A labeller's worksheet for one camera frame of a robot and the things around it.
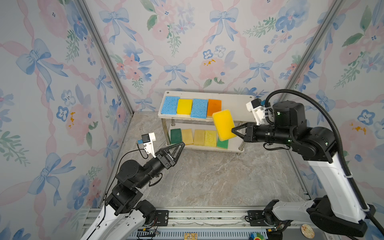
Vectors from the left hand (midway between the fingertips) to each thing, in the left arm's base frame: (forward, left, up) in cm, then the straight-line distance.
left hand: (181, 145), depth 55 cm
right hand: (+5, -19, +3) cm, 20 cm away
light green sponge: (+21, -23, -32) cm, 44 cm away
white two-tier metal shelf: (+19, -1, -6) cm, 20 cm away
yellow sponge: (+26, 0, -31) cm, 40 cm away
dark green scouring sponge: (+27, +7, -31) cm, 41 cm away
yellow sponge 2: (+26, -8, -32) cm, 42 cm away
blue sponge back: (+26, +8, -4) cm, 27 cm away
